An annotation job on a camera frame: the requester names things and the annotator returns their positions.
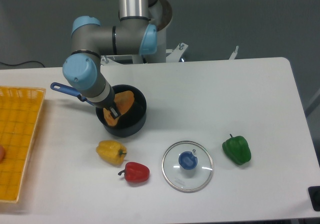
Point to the black device at table edge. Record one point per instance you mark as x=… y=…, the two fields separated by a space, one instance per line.
x=314 y=193

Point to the yellow woven basket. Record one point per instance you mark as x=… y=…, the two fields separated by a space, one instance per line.
x=20 y=112

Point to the red bell pepper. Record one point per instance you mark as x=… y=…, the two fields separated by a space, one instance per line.
x=135 y=172

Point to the glass lid with blue knob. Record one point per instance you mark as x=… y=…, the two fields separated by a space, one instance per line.
x=187 y=166

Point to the green bell pepper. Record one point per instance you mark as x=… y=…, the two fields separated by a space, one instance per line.
x=236 y=148

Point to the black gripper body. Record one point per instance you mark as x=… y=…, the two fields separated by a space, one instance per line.
x=101 y=96

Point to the dark pan with blue handle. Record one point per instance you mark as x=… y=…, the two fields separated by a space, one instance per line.
x=130 y=122

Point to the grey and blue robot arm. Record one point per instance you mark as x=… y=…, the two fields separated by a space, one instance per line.
x=141 y=32

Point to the yellow bell pepper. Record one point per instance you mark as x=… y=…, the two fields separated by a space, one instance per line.
x=111 y=151

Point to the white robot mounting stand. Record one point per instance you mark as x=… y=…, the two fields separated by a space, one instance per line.
x=161 y=14

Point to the orange item in basket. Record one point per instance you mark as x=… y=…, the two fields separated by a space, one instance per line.
x=2 y=153

